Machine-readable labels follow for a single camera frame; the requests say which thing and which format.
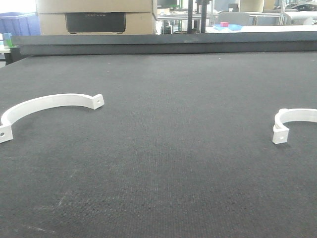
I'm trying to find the black vertical posts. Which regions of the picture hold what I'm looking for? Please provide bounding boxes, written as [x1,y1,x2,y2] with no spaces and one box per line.
[187,0,210,34]

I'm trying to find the dark blue background bin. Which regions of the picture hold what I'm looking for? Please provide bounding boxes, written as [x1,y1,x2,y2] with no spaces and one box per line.
[0,12,41,36]

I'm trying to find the large white PVC half clamp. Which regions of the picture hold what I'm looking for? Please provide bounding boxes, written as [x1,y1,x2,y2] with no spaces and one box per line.
[0,93,105,143]

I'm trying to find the stacked cardboard boxes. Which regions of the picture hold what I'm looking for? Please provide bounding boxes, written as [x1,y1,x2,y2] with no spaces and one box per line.
[36,0,157,35]

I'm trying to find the dark raised table edge board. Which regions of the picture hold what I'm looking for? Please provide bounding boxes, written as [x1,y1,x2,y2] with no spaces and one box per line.
[11,31,317,56]

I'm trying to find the green and blue small blocks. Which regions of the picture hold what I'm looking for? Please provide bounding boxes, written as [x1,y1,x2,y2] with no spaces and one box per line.
[2,32,13,48]

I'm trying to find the pink cube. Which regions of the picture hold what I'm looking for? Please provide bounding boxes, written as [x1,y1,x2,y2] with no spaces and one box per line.
[220,21,229,27]

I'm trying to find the light blue tray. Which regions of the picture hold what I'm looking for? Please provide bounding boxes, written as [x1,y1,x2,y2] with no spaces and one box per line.
[213,24,243,31]

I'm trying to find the small white PVC half clamp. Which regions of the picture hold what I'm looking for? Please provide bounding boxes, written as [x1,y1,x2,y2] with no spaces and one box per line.
[272,108,317,144]

